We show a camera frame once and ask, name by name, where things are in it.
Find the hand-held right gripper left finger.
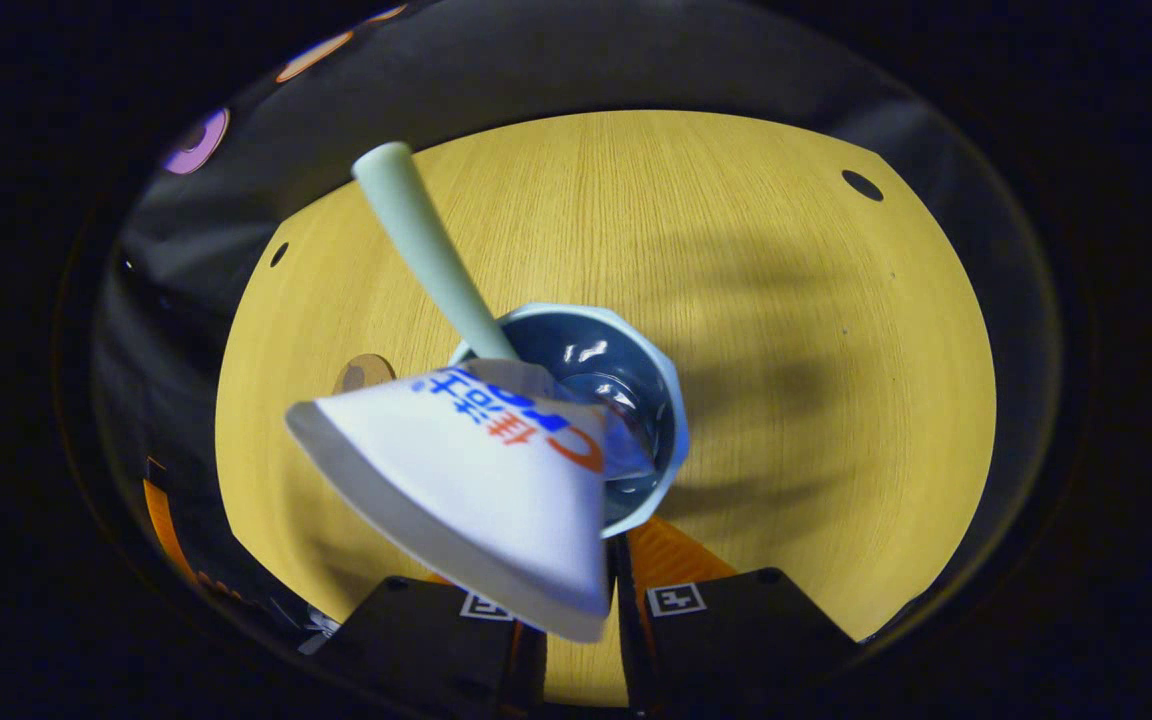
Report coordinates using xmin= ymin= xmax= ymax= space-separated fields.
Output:
xmin=308 ymin=573 xmax=549 ymax=716

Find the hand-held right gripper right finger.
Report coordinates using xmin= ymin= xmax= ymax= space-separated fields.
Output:
xmin=608 ymin=515 xmax=865 ymax=716

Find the white toothpaste tube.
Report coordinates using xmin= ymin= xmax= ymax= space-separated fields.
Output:
xmin=284 ymin=360 xmax=657 ymax=644

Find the round cork coaster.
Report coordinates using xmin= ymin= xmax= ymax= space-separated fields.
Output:
xmin=333 ymin=353 xmax=398 ymax=395

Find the pale blue cup wooden handle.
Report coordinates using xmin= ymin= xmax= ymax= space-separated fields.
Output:
xmin=448 ymin=302 xmax=690 ymax=541

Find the pale green toothbrush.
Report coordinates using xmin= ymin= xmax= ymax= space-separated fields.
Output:
xmin=352 ymin=141 xmax=522 ymax=363

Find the wooden desktop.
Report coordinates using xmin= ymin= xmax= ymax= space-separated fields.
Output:
xmin=214 ymin=109 xmax=998 ymax=706

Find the black backdrop cloth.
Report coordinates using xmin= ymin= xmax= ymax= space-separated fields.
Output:
xmin=91 ymin=0 xmax=1062 ymax=601

